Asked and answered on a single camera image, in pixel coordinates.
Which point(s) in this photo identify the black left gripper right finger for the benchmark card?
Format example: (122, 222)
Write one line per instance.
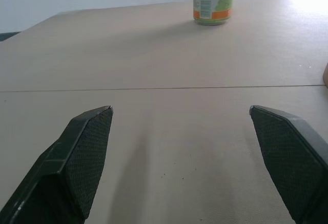
(287, 157)

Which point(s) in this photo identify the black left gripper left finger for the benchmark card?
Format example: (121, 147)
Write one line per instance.
(77, 162)

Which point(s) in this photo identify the tan wooden stand base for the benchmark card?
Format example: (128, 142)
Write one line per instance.
(326, 76)

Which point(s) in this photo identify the green and orange drink can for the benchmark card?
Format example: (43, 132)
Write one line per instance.
(214, 1)

